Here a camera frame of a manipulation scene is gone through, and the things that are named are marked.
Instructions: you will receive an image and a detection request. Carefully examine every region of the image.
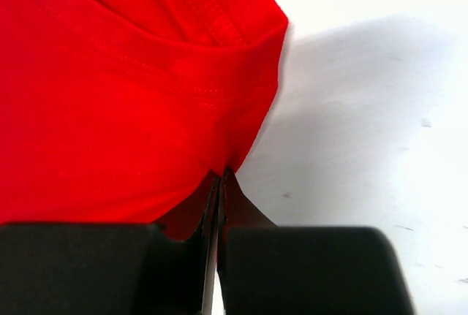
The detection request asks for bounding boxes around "red t shirt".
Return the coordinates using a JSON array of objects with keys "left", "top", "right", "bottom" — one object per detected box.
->
[{"left": 1, "top": 0, "right": 288, "bottom": 223}]

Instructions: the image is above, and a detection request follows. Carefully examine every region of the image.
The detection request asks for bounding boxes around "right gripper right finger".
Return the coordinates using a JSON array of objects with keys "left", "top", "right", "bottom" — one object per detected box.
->
[{"left": 217, "top": 170, "right": 414, "bottom": 314}]

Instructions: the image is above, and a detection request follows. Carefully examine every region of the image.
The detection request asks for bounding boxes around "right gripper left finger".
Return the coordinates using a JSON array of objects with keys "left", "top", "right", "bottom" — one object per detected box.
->
[{"left": 1, "top": 173, "right": 219, "bottom": 314}]

